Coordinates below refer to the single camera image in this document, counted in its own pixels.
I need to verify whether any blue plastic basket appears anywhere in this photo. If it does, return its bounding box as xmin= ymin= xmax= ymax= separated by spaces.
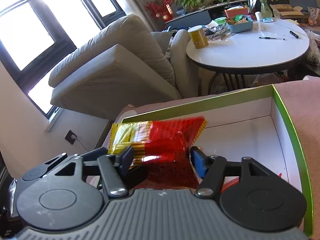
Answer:
xmin=226 ymin=16 xmax=253 ymax=33

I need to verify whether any open cardboard box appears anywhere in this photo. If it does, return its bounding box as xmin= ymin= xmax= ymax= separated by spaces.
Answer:
xmin=269 ymin=4 xmax=310 ymax=23

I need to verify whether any sheer white curtain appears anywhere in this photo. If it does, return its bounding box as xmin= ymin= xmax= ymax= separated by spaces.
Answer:
xmin=102 ymin=0 xmax=160 ymax=33

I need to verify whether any large red snack packet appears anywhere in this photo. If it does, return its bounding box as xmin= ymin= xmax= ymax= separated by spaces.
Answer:
xmin=132 ymin=160 xmax=240 ymax=190

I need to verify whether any yellow can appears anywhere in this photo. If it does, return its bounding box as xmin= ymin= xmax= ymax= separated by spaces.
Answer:
xmin=187 ymin=25 xmax=209 ymax=49

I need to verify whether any red plastic basket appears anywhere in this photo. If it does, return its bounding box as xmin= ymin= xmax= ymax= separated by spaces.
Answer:
xmin=224 ymin=6 xmax=248 ymax=18

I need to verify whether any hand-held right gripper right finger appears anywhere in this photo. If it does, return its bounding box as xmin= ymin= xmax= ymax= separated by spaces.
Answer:
xmin=190 ymin=146 xmax=278 ymax=197

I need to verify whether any grey cushion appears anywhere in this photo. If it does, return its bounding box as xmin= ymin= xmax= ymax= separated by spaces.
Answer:
xmin=151 ymin=30 xmax=175 ymax=58

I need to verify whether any beige armchair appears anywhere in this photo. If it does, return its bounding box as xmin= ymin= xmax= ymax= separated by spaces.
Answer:
xmin=48 ymin=14 xmax=198 ymax=120

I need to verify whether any glass vase with grass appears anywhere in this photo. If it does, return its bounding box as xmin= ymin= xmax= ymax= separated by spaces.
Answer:
xmin=252 ymin=0 xmax=273 ymax=18

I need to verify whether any round white coffee table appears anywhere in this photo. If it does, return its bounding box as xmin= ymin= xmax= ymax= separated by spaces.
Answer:
xmin=186 ymin=17 xmax=310 ymax=98

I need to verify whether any pile of dark wrappers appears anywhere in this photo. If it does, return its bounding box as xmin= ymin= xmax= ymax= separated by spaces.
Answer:
xmin=203 ymin=25 xmax=232 ymax=42

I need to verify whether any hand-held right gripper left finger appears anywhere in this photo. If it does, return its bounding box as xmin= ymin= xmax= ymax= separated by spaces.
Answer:
xmin=54 ymin=146 xmax=135 ymax=197

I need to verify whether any large black framed window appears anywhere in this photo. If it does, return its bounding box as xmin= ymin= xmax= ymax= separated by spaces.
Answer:
xmin=0 ymin=0 xmax=77 ymax=117

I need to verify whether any yellow red striped snack packet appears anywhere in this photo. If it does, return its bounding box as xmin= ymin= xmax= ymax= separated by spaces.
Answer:
xmin=108 ymin=116 xmax=208 ymax=165

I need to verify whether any red berry branch decoration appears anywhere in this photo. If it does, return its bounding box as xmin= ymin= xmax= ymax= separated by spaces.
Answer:
xmin=144 ymin=0 xmax=175 ymax=22

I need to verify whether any grey television cabinet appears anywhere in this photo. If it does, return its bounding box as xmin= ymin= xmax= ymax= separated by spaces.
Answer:
xmin=165 ymin=0 xmax=318 ymax=30

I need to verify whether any green cardboard box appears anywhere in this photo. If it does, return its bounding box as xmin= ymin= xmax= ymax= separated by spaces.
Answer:
xmin=119 ymin=84 xmax=314 ymax=239

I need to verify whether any plastic bag of fruit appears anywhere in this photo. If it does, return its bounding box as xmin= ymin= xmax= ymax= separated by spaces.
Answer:
xmin=308 ymin=7 xmax=320 ymax=27

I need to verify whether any clear plastic bag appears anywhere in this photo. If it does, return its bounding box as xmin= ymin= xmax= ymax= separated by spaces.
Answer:
xmin=304 ymin=29 xmax=320 ymax=65

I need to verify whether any white plug cable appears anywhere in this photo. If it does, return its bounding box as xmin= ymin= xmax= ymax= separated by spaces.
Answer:
xmin=74 ymin=135 xmax=91 ymax=153

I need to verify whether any black wall socket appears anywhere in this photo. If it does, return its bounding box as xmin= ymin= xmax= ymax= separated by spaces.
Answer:
xmin=64 ymin=129 xmax=78 ymax=145

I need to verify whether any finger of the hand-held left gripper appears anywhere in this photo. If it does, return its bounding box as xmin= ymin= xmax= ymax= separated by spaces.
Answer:
xmin=46 ymin=147 xmax=108 ymax=172

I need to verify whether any narrow black framed window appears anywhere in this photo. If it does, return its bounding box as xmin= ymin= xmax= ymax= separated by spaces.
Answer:
xmin=70 ymin=0 xmax=125 ymax=29

